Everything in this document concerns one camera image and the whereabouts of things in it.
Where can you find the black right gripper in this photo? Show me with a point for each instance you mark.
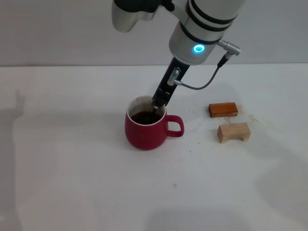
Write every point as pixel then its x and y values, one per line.
pixel 172 77

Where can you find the red ceramic coffee cup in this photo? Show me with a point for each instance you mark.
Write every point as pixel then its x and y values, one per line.
pixel 144 136

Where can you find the dark orange wooden block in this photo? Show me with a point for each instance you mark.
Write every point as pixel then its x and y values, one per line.
pixel 222 110

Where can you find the light arched wooden block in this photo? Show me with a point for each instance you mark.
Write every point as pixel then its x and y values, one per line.
pixel 231 131

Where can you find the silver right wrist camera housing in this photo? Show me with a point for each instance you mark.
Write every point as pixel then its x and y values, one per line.
pixel 130 16

